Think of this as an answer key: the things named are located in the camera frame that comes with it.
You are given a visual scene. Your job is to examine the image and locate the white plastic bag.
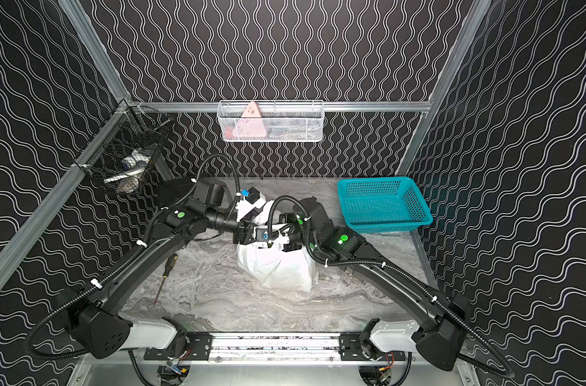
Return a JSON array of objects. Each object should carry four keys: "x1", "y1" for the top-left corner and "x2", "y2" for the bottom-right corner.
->
[{"x1": 237, "y1": 199, "x2": 319, "y2": 292}]

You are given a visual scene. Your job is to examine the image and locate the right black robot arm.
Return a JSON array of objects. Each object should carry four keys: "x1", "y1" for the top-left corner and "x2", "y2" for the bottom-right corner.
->
[{"x1": 266, "y1": 196, "x2": 515, "y2": 380}]

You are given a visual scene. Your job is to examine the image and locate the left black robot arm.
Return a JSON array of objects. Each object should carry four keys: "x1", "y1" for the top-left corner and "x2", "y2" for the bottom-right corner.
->
[{"x1": 24, "y1": 173, "x2": 263, "y2": 360}]

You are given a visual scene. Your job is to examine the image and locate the yellow black screwdriver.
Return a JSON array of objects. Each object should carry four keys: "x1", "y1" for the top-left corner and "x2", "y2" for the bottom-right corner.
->
[{"x1": 153, "y1": 254, "x2": 178, "y2": 305}]

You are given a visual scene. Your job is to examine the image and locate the black tool case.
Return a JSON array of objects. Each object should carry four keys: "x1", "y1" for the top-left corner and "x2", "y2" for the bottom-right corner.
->
[{"x1": 158, "y1": 177, "x2": 195, "y2": 207}]

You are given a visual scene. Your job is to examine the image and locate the teal plastic basket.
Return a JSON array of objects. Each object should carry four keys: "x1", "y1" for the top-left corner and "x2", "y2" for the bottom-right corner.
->
[{"x1": 337, "y1": 177, "x2": 433, "y2": 233}]

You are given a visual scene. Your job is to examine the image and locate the pink triangle card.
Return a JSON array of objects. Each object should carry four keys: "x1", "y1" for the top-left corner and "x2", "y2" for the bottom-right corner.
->
[{"x1": 233, "y1": 101, "x2": 267, "y2": 139}]

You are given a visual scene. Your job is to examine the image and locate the items in black basket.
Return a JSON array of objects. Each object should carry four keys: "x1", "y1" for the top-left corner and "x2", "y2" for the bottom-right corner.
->
[{"x1": 103, "y1": 150, "x2": 151, "y2": 194}]

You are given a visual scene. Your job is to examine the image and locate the white wire mesh basket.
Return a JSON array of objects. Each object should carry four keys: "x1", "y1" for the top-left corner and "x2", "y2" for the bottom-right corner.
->
[{"x1": 217, "y1": 100, "x2": 325, "y2": 142}]

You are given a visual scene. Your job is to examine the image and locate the metal base rail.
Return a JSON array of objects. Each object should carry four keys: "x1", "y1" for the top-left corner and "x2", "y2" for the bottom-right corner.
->
[{"x1": 140, "y1": 332, "x2": 407, "y2": 366}]

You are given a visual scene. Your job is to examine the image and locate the black wire basket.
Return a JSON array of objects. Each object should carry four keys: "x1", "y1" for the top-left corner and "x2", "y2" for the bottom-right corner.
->
[{"x1": 77, "y1": 103, "x2": 173, "y2": 196}]

